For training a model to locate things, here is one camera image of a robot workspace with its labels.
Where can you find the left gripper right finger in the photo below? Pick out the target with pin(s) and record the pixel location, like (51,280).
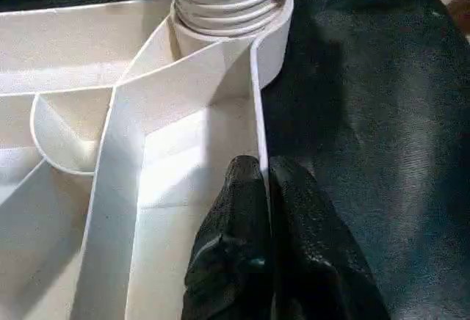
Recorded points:
(316,261)

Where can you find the white plastic table top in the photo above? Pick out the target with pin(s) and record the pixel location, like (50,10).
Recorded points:
(59,56)

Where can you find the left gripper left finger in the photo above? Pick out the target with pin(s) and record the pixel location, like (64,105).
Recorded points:
(231,254)

